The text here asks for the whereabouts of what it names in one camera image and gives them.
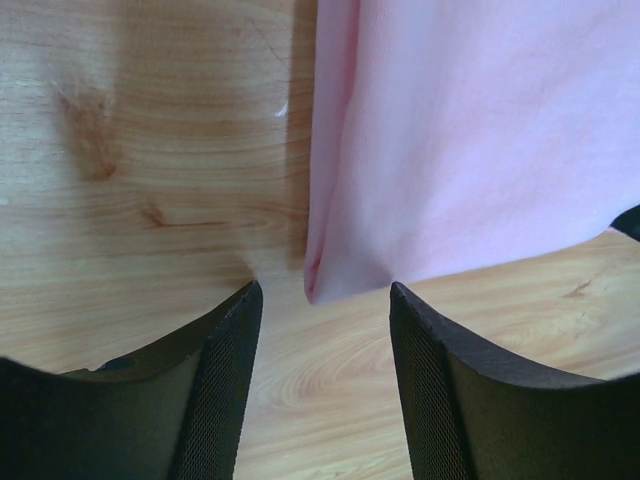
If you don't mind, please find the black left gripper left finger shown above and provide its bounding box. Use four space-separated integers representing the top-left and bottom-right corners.
1 282 263 479

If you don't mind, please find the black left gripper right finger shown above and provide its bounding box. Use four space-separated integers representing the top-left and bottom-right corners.
390 283 639 479

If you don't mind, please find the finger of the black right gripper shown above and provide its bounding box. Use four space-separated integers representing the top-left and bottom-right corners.
611 205 640 235

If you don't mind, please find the pink t shirt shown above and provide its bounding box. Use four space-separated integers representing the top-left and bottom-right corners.
304 1 639 303

